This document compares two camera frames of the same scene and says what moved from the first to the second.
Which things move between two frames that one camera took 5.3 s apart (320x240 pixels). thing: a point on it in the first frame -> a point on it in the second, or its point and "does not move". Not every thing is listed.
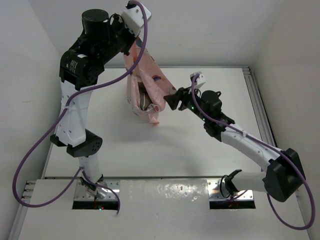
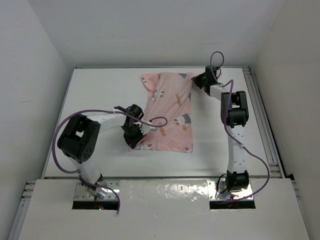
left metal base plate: [80, 193] does not move
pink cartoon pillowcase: [148, 84] -> [170, 97]
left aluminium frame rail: [20, 217] does not move
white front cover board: [154, 209] does not move
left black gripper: [117, 22] -> [132, 142]
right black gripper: [183, 99] -> [200, 80]
